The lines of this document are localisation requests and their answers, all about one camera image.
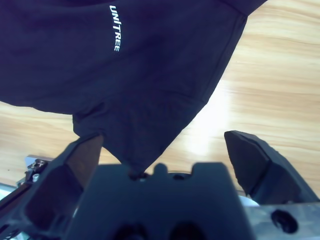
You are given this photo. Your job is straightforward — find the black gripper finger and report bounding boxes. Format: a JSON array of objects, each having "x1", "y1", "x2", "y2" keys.
[
  {"x1": 223, "y1": 129, "x2": 320, "y2": 205},
  {"x1": 22, "y1": 133, "x2": 104, "y2": 240}
]

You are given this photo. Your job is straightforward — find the black Unitree polo shirt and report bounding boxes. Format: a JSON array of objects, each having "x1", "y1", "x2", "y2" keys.
[{"x1": 0, "y1": 0, "x2": 268, "y2": 176}]

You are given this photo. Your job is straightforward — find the white metal mounting plate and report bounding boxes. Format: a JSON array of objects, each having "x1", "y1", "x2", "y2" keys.
[{"x1": 24, "y1": 154, "x2": 57, "y2": 175}]

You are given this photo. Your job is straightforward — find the black corner bracket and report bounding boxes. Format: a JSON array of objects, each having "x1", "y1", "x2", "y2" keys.
[{"x1": 23, "y1": 163, "x2": 50, "y2": 188}]

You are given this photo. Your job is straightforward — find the dark aluminium camera post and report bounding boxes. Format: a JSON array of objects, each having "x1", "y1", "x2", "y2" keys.
[{"x1": 0, "y1": 184, "x2": 35, "y2": 221}]

